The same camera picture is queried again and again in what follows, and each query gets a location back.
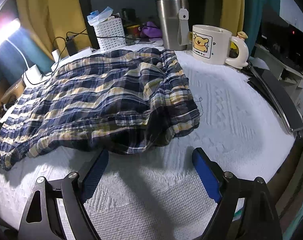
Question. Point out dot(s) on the blue plastic bags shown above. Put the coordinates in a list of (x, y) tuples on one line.
[(97, 17)]

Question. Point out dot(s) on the stainless steel tumbler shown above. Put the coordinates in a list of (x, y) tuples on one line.
[(174, 16)]

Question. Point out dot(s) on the cream bear cartoon mug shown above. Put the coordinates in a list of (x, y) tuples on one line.
[(212, 45)]

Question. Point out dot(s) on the beige lidded container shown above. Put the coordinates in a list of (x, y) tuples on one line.
[(16, 89)]

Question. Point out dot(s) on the yellow curtain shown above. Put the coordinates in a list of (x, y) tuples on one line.
[(48, 21)]

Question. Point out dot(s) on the black laptop edge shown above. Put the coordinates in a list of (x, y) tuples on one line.
[(266, 84)]

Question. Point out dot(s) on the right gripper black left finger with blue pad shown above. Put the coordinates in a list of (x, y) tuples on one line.
[(41, 219)]

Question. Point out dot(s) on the orange lidded jar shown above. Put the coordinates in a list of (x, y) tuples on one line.
[(134, 30)]

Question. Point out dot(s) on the blue yellow plaid pants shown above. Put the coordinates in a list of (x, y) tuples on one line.
[(124, 101)]

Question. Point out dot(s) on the purple cloth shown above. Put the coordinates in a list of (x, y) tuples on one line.
[(150, 30)]

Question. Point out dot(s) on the white perforated plastic basket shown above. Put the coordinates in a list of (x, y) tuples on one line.
[(110, 35)]

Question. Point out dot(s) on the white USB charger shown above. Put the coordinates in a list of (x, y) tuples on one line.
[(56, 55)]

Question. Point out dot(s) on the white desk lamp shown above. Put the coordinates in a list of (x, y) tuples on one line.
[(6, 31)]

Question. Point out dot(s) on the black power adapter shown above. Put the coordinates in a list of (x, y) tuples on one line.
[(71, 48)]

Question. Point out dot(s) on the white power strip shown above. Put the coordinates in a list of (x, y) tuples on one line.
[(83, 53)]

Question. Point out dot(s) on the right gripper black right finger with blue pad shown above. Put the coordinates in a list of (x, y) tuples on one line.
[(259, 218)]

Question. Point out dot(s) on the teal curtain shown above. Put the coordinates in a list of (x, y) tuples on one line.
[(13, 57)]

